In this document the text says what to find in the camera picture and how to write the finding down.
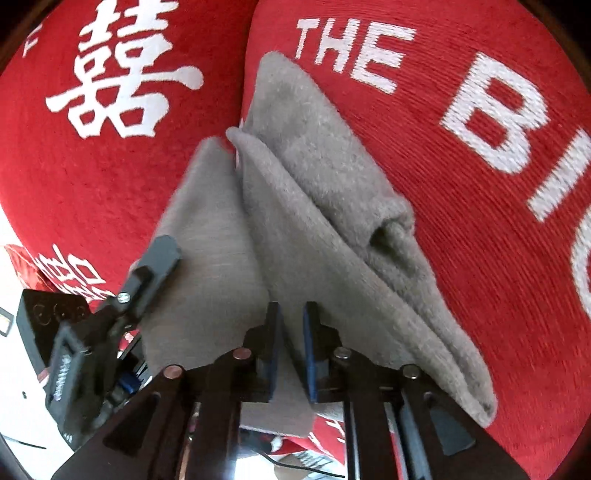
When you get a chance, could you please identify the grey knit sweater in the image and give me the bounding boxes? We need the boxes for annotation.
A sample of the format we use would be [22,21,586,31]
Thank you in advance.
[141,52,498,437]

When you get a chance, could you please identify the red sofa back cushion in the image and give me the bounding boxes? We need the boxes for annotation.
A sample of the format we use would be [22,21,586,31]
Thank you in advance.
[1,1,256,304]

